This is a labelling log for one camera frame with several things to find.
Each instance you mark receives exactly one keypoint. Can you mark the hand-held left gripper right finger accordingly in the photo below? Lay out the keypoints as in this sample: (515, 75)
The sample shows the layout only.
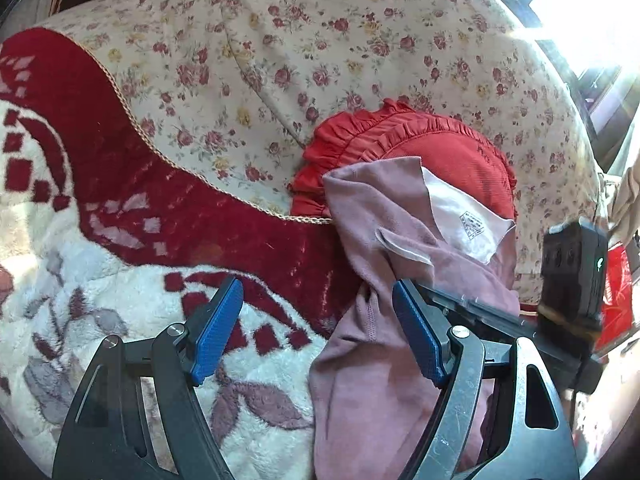
(417, 342)

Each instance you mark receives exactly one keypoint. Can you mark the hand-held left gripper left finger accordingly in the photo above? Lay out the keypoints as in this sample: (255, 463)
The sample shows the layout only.
(217, 332)

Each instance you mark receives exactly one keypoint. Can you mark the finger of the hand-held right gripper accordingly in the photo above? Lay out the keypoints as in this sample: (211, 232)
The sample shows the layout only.
(490, 315)

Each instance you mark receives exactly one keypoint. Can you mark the pink garment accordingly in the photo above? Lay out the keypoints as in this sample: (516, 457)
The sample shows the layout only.
(360, 240)

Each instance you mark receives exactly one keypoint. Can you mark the red bag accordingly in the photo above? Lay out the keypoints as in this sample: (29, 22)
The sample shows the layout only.
(617, 285)

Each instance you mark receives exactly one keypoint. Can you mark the beige cloth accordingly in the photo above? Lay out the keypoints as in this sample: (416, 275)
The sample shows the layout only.
(625, 200)

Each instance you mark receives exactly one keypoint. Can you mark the red ruffled pillow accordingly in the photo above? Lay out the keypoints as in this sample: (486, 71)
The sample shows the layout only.
(450, 150)

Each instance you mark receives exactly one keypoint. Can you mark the red and white fleece blanket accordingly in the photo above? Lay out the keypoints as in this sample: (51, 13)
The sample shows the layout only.
(100, 200)

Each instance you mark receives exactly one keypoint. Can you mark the window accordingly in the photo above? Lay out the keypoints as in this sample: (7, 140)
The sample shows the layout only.
(575, 10)

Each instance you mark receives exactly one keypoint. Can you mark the floral bed sheet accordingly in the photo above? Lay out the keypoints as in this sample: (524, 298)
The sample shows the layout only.
(300, 35)

